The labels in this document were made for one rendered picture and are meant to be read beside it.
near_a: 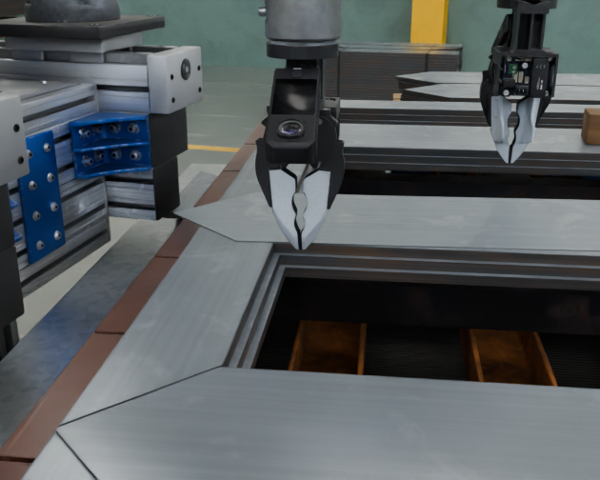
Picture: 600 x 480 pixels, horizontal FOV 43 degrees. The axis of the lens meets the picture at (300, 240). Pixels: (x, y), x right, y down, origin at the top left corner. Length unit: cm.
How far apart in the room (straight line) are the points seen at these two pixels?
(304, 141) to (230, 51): 794
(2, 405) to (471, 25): 736
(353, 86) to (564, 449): 495
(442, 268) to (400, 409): 30
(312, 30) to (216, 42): 792
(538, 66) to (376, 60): 439
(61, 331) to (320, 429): 59
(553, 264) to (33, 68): 88
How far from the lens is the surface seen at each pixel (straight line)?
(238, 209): 92
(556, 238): 87
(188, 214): 91
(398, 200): 96
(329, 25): 74
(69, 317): 107
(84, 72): 128
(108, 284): 116
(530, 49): 97
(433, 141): 129
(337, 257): 81
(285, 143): 67
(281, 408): 53
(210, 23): 865
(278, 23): 74
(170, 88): 122
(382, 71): 535
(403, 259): 81
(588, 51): 801
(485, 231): 87
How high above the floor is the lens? 114
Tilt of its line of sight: 20 degrees down
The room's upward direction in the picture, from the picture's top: straight up
